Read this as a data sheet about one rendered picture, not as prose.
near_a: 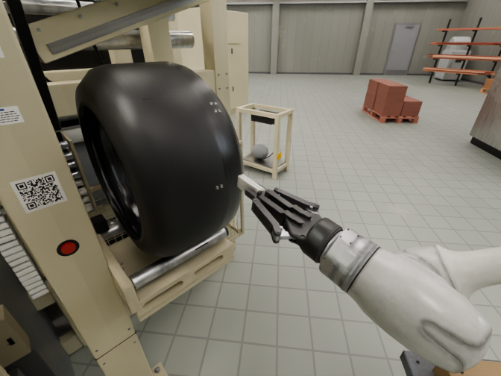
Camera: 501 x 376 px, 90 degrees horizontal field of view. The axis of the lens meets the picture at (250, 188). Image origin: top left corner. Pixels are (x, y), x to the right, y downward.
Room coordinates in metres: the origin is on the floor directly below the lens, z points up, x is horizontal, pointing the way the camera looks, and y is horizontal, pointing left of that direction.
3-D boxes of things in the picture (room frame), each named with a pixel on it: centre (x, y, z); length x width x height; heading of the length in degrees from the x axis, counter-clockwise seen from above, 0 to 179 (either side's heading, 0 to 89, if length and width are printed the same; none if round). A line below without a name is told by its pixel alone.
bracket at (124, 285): (0.57, 0.45, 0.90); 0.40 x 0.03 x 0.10; 43
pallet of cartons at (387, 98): (5.78, -3.12, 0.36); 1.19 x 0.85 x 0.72; 173
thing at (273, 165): (3.06, -0.17, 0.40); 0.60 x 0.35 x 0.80; 54
